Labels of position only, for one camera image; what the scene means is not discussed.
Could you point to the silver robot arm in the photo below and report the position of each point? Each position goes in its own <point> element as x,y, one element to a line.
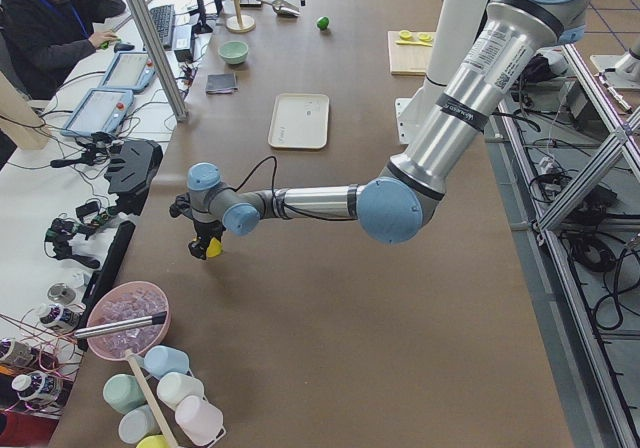
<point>492,42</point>

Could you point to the far teach pendant tablet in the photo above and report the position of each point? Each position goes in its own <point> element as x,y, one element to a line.
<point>129,70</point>

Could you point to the seated person in black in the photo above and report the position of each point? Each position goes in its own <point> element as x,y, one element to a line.
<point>46,39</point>

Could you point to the green cup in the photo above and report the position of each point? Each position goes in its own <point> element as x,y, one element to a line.
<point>123,393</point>

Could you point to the grey-blue cup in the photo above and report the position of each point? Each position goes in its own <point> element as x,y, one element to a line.
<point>138,424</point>

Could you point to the near teach pendant tablet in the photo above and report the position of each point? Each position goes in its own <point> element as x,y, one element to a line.
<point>101,110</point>

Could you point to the grey folded cloth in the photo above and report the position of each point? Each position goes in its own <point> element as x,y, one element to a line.
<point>225,83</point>

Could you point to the teach pendant tablet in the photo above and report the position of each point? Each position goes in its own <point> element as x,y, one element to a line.
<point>129,70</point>
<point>101,110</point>

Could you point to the white rectangular tray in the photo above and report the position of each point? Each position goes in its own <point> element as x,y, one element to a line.
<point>299,121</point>

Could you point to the yellow plastic knife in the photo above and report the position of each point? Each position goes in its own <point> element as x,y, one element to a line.
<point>412,43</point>

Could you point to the pink bowl with ice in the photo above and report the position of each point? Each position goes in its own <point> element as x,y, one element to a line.
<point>143,307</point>

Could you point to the aluminium truss frame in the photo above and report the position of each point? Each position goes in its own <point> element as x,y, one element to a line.
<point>566,153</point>

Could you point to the metal scoop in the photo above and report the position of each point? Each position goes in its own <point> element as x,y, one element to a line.
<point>282,8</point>

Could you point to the bamboo cutting board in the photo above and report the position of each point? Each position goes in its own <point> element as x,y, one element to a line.
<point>408,60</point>

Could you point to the black flat bar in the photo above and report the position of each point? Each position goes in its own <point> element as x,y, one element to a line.
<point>103,279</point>

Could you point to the green lime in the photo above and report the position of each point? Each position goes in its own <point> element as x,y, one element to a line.
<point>322,23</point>

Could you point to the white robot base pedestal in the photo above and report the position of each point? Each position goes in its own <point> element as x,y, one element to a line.
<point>459,24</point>

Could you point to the black metal bracket stand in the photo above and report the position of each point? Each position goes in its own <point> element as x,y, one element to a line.
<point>132,167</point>

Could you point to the black keyboard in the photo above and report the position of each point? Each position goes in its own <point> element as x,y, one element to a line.
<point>163,21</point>

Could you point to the yellow lemon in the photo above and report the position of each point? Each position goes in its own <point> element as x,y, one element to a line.
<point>214,248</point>

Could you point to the white cup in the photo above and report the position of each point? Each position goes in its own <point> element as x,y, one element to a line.
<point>174,387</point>

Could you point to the light blue cup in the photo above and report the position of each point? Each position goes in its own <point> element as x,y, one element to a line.
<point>161,360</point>

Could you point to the metal tongs handle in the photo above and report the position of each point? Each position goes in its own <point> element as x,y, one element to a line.
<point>119,326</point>

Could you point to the pale green bowl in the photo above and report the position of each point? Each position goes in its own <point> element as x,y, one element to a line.
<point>233,52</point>

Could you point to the aluminium frame post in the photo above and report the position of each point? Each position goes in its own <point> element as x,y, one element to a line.
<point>154,48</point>

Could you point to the wooden rack handle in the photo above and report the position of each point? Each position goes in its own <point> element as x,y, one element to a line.
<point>133,362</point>

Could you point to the wooden cup tree stand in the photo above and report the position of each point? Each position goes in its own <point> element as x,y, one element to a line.
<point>239,23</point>

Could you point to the yellow cup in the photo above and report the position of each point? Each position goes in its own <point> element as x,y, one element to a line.
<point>153,441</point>

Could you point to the pink cup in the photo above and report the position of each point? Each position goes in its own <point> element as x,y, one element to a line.
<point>201,421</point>

